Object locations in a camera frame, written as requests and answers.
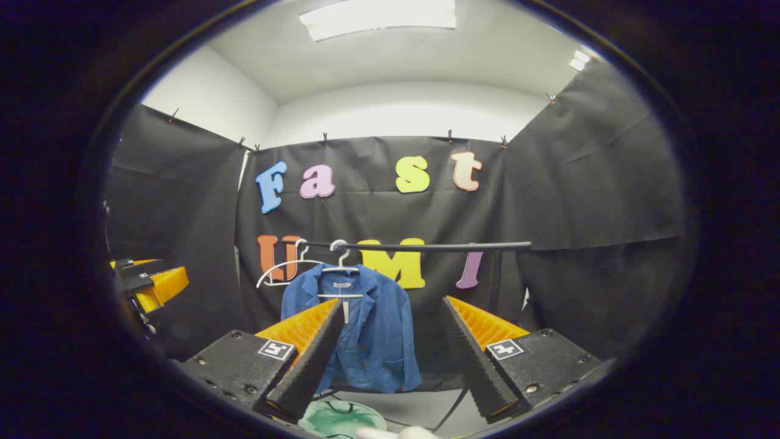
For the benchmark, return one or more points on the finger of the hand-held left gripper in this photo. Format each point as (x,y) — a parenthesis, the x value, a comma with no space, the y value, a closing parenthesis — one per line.
(159,286)

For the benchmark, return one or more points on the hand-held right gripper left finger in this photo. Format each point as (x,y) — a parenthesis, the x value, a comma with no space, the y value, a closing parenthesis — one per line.
(317,360)

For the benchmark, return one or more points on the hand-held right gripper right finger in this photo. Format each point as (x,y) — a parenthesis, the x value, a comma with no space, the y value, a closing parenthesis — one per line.
(475,366)

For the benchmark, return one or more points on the green mesh laundry hamper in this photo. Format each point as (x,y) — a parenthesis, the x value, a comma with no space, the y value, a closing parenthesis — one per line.
(341,419)

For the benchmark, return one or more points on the blue jacket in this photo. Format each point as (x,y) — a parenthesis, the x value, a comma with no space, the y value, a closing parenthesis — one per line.
(378,329)

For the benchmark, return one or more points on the white clothes hanger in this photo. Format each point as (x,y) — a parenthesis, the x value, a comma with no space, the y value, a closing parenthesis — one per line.
(300,261)
(339,246)

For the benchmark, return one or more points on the white rounded object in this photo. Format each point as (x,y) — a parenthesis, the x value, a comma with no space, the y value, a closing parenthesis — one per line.
(402,433)

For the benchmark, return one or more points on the black backdrop cloth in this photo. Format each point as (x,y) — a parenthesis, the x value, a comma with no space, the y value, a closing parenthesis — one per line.
(548,201)

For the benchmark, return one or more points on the small ceiling light panel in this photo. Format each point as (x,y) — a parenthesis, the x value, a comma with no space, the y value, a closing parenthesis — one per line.
(579,60)

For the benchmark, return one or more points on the long ceiling light panel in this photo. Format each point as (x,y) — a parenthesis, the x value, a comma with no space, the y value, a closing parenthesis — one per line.
(378,15)

